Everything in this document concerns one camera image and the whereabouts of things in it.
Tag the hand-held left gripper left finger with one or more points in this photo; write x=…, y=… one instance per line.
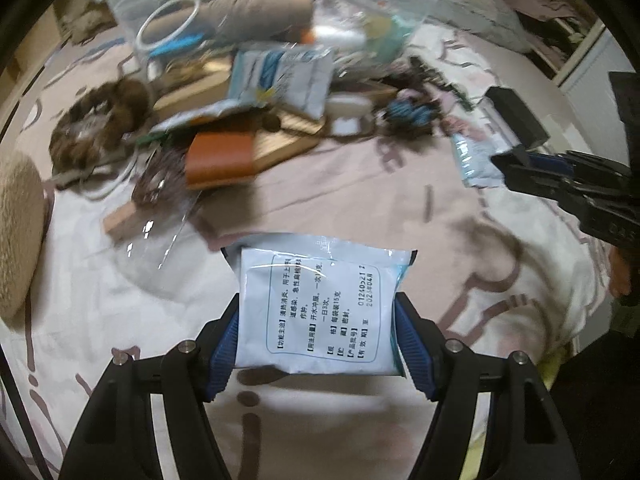
x=222, y=355

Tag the blue knit item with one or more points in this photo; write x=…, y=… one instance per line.
x=410, y=112

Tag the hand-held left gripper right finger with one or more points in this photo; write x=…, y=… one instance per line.
x=415, y=350

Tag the white plastic roll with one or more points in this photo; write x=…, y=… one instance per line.
x=340, y=35

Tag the pile of pink clothes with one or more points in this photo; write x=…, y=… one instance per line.
x=550, y=2

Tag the brown fur headband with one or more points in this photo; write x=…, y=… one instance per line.
x=95, y=125

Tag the person's right hand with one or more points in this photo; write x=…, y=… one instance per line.
x=620, y=272

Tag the white blue medicine sachet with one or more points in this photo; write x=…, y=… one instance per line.
x=475, y=160
x=320, y=305

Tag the beige yarn cone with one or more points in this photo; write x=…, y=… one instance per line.
x=255, y=12

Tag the brown leather wallet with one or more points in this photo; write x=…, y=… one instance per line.
x=220, y=160

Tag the wooden box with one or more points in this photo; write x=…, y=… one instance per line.
x=195, y=85

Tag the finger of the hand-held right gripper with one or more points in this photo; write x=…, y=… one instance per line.
x=550, y=161
x=540, y=180

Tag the white louvered cabinet door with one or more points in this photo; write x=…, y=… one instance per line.
x=595, y=65

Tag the clear plastic bag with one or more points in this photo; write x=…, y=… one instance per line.
x=165, y=255

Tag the teal item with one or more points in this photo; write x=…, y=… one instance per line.
x=392, y=37

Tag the yellow green mat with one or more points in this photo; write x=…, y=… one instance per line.
x=552, y=370

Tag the black rectangular box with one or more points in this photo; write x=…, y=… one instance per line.
x=517, y=115

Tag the wooden board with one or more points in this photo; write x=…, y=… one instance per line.
x=290, y=137

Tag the large blue white packet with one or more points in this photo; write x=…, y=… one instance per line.
x=285, y=80

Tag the clear plastic storage box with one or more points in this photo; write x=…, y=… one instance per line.
x=125, y=0

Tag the beige quilted blanket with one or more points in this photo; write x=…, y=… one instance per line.
x=475, y=5

